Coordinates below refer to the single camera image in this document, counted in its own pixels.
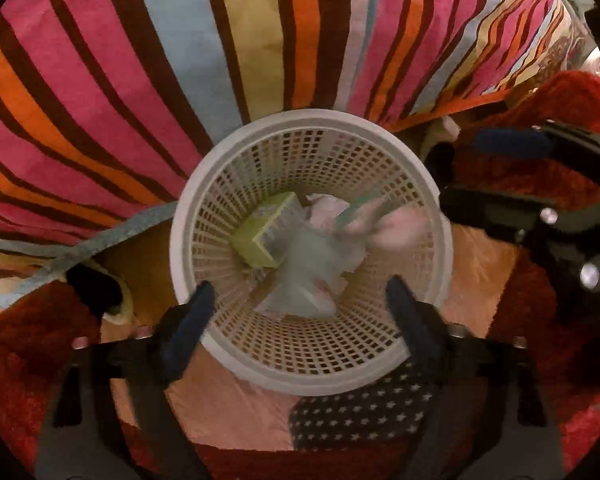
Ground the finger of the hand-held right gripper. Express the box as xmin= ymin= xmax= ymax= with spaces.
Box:
xmin=439 ymin=185 xmax=548 ymax=246
xmin=467 ymin=126 xmax=556 ymax=162

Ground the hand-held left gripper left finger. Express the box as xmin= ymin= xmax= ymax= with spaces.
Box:
xmin=32 ymin=281 xmax=217 ymax=480

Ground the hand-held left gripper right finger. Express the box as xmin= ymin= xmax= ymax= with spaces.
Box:
xmin=384 ymin=276 xmax=568 ymax=480

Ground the grey plastic mesh waste basket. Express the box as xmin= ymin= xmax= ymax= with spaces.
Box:
xmin=169 ymin=108 xmax=454 ymax=394

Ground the clear plastic bag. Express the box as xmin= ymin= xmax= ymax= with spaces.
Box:
xmin=252 ymin=224 xmax=367 ymax=319

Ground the pale green paper piece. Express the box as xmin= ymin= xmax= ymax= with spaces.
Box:
xmin=334 ymin=194 xmax=383 ymax=233

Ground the small cardboard box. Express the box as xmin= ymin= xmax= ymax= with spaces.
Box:
xmin=231 ymin=190 xmax=307 ymax=269

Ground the floral patterned bedsheet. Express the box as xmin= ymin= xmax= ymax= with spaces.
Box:
xmin=522 ymin=7 xmax=600 ymax=88

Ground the dark star-patterned cloth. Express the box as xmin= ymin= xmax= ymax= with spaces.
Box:
xmin=287 ymin=359 xmax=437 ymax=454

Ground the red shaggy rug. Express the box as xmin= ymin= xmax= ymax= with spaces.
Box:
xmin=0 ymin=70 xmax=600 ymax=480

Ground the striped bed cover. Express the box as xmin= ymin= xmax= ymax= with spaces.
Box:
xmin=0 ymin=0 xmax=576 ymax=281

